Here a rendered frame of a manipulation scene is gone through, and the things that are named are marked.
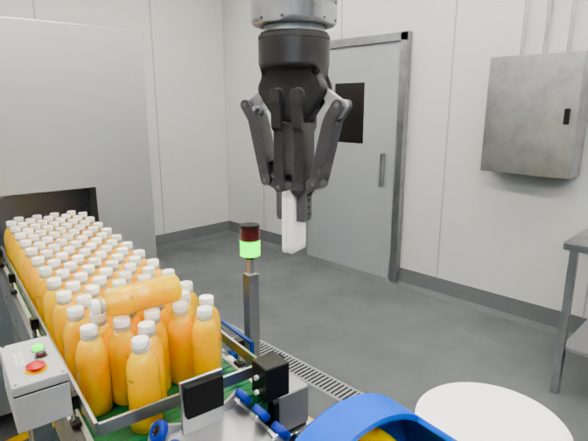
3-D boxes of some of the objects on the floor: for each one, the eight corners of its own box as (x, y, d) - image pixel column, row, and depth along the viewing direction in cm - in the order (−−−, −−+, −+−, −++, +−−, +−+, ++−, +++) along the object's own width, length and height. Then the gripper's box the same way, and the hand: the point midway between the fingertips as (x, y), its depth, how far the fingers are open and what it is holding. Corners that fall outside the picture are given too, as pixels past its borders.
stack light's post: (255, 559, 175) (248, 276, 150) (249, 551, 178) (241, 272, 153) (264, 554, 178) (259, 273, 152) (258, 546, 181) (252, 269, 155)
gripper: (221, 31, 50) (229, 249, 56) (334, 20, 43) (329, 269, 49) (262, 38, 56) (265, 234, 62) (366, 31, 50) (359, 249, 55)
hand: (294, 220), depth 55 cm, fingers closed
